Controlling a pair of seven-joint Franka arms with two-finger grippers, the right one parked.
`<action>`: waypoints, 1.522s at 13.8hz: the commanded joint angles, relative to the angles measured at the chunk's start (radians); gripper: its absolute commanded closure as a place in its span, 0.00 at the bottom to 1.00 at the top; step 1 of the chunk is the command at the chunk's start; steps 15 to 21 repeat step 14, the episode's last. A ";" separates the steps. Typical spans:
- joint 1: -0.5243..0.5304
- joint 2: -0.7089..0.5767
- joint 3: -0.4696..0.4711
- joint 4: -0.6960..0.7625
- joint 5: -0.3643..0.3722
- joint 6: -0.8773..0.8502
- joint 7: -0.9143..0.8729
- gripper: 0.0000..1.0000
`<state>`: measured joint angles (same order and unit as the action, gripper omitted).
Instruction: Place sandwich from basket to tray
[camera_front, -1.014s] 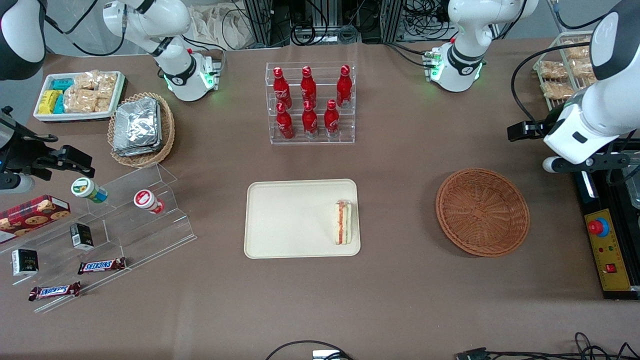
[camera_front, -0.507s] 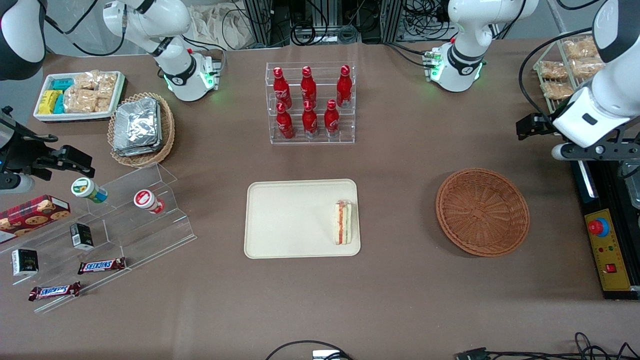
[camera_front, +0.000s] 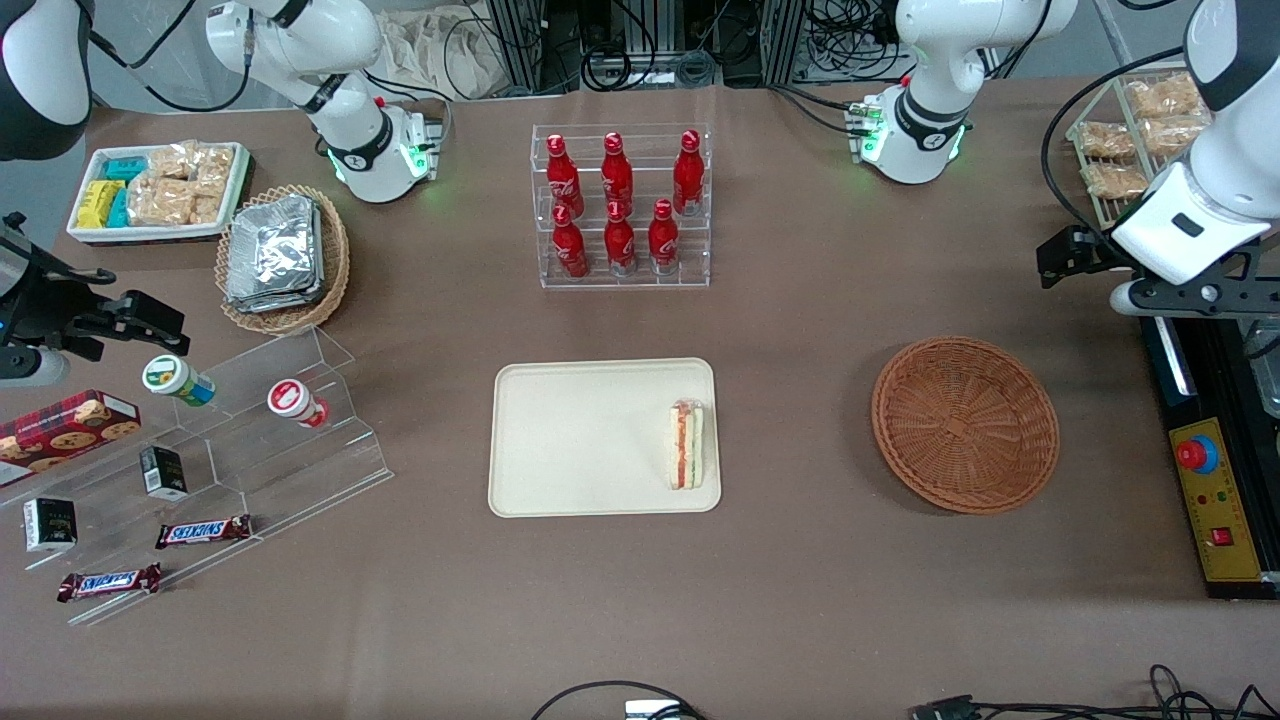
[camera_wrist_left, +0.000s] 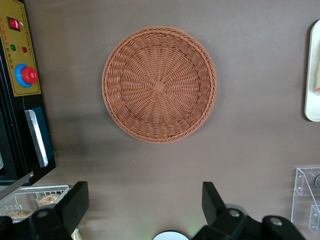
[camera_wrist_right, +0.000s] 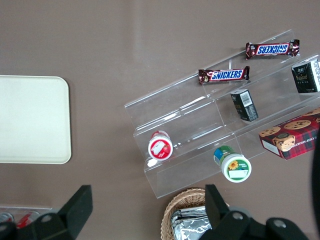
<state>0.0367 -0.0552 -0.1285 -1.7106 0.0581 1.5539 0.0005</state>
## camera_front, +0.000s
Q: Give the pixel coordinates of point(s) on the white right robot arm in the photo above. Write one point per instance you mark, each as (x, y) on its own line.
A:
(330, 60)

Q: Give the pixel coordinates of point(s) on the yellow snack packet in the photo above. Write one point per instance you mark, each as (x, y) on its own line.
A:
(98, 205)

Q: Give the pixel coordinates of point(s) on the aluminium frame post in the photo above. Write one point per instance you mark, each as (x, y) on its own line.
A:
(515, 45)
(782, 40)

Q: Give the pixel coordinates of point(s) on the red lid snack cup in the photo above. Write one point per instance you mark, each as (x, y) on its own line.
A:
(292, 399)

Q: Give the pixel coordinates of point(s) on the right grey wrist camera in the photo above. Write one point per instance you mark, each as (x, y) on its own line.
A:
(25, 367)

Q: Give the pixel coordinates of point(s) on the white plug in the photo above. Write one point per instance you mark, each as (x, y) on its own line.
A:
(650, 710)

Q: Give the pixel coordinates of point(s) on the beige plastic tray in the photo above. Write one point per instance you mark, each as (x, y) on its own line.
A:
(580, 440)

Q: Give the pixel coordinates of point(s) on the clear acrylic stepped display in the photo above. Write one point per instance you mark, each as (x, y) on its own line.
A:
(300, 470)

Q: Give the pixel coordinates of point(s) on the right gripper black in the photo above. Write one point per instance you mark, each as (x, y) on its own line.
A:
(42, 305)

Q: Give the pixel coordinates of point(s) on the clear acrylic bottle rack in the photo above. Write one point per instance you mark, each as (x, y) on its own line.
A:
(540, 275)

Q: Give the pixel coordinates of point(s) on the brown wicker basket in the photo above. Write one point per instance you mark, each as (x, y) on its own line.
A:
(960, 425)

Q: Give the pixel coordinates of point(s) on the red cola bottle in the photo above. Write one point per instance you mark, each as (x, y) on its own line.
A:
(663, 240)
(688, 175)
(570, 250)
(620, 245)
(563, 180)
(617, 175)

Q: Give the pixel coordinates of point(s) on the red tartan cookie box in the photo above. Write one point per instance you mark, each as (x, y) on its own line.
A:
(60, 430)

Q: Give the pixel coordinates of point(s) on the silver foil packet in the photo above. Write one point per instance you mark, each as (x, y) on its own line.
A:
(275, 250)

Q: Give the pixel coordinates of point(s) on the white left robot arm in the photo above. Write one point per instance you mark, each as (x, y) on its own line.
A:
(935, 50)

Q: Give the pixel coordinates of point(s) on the teal snack packet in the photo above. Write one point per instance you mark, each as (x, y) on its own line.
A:
(120, 210)
(125, 169)

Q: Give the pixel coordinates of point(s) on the snickers chocolate bar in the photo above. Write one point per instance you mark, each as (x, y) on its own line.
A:
(108, 583)
(203, 532)

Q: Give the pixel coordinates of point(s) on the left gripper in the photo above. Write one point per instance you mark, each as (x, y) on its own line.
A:
(1098, 253)

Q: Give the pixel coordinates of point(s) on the white rectangular snack bin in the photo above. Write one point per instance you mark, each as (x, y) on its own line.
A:
(90, 232)

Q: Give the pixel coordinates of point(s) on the yellow control panel box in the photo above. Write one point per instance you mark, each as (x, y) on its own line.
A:
(1225, 510)

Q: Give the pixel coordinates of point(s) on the bagged brown pastry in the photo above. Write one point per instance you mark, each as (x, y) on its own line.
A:
(1105, 140)
(1163, 97)
(1172, 137)
(1115, 180)

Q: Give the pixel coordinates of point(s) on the small black white box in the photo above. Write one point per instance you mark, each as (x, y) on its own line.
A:
(50, 525)

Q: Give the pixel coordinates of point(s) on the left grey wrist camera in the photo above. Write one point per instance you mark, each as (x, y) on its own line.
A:
(1125, 298)

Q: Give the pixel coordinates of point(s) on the triangle sandwich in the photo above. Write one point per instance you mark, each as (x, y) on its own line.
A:
(686, 445)

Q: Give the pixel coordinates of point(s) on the red emergency stop button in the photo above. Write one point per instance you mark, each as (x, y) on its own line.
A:
(1192, 453)

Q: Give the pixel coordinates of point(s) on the green lid snack cup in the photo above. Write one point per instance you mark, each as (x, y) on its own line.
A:
(170, 377)

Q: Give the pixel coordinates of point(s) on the light wicker basket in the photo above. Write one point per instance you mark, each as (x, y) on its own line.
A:
(335, 270)

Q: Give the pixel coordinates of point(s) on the clear bag rice crackers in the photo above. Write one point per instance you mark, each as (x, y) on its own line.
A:
(172, 162)
(160, 203)
(215, 165)

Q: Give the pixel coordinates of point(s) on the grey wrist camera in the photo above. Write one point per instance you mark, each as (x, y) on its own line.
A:
(1125, 298)
(25, 367)

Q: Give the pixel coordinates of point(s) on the beige crumpled cloth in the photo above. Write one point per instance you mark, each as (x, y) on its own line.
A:
(430, 50)

